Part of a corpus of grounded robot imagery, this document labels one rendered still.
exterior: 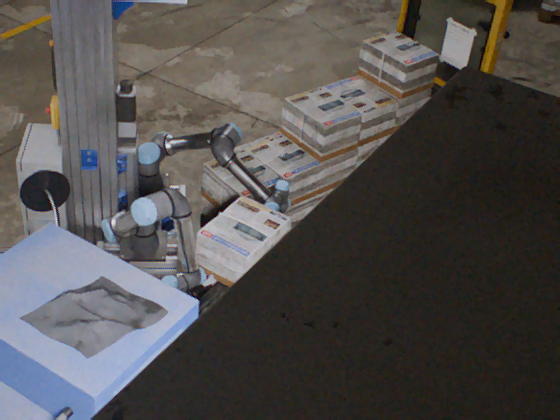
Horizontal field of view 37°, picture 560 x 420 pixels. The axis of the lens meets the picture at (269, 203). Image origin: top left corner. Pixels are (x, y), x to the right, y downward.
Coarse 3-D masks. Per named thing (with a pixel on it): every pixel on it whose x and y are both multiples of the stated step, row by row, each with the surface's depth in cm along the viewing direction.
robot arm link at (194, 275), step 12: (168, 192) 351; (180, 204) 353; (180, 216) 356; (180, 228) 359; (192, 228) 364; (180, 240) 362; (192, 240) 363; (180, 252) 365; (192, 252) 365; (192, 264) 366; (192, 276) 368; (204, 276) 372
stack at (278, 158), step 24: (264, 144) 482; (288, 144) 484; (216, 168) 458; (264, 168) 462; (288, 168) 464; (312, 168) 467; (336, 168) 483; (216, 192) 460; (240, 192) 443; (216, 216) 469; (288, 216) 475
